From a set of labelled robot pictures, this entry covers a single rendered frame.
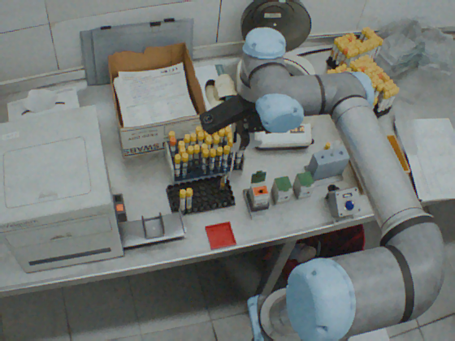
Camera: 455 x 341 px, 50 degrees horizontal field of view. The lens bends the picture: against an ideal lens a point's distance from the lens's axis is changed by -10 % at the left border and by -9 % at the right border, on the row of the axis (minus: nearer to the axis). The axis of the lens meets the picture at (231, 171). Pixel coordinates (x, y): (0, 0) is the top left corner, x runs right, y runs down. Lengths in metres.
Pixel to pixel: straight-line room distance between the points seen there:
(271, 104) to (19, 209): 0.58
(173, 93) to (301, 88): 0.72
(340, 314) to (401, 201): 0.22
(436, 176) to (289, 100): 0.87
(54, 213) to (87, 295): 1.19
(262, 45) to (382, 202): 0.36
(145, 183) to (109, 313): 0.91
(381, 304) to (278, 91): 0.41
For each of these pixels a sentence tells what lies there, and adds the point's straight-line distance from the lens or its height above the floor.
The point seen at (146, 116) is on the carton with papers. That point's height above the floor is 0.94.
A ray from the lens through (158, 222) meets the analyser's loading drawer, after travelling 1.38.
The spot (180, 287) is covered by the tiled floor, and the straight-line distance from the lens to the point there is 2.28.
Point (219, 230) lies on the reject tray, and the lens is 1.42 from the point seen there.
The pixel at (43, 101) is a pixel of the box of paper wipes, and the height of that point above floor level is 0.96.
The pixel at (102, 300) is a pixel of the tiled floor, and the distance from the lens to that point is 2.28.
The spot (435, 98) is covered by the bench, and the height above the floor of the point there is 0.88.
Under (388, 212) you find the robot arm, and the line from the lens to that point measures 0.80.
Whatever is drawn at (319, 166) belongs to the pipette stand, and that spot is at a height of 0.96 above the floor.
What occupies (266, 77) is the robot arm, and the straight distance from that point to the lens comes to 0.93.
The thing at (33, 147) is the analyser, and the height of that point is 1.17.
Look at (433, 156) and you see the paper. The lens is 1.72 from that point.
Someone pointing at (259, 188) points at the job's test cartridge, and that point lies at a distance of 1.40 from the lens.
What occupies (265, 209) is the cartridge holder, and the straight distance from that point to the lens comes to 1.45.
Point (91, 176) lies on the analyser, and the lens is 1.16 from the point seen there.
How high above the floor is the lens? 2.16
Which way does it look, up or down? 58 degrees down
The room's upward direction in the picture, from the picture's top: 10 degrees clockwise
